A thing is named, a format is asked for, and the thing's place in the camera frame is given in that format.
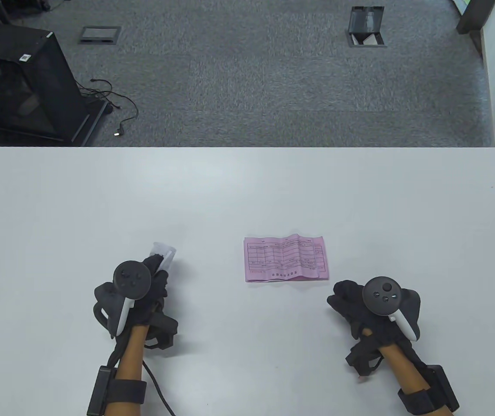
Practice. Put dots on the person's right hand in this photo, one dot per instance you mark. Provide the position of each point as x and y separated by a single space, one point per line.
351 305

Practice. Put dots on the person's left hand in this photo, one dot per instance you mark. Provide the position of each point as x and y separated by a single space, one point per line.
156 288

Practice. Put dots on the white paper invoice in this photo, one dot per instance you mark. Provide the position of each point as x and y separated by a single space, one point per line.
165 253

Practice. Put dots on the pink paper invoice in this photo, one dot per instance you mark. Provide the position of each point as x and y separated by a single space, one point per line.
286 258

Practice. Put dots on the person's right forearm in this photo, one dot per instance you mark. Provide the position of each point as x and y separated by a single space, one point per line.
403 368

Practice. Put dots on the person's left forearm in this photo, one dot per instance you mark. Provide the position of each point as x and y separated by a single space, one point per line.
130 359

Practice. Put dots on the black white left hand controller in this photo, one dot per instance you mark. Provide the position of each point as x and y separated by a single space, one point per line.
132 279

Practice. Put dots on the black white hand controller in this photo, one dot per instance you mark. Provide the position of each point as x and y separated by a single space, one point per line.
382 294
132 279

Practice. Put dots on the black white right hand controller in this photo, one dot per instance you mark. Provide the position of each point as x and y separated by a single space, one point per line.
382 294

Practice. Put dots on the black equipment cabinet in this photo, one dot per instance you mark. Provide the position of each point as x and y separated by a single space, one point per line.
35 86

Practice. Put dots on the closed grey floor box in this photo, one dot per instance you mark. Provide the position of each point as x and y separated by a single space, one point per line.
99 34

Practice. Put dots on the open grey floor box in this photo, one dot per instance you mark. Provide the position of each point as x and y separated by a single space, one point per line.
364 19

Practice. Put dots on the black caster wheel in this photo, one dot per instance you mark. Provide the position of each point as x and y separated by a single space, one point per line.
43 5

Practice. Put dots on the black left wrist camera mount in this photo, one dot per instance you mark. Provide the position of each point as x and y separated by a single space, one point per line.
165 327

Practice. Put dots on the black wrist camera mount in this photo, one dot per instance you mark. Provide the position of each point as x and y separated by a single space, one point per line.
165 327
362 359

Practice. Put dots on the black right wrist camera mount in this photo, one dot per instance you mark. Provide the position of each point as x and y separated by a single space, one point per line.
362 359

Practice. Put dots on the dark grey post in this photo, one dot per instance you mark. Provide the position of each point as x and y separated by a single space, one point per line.
475 17

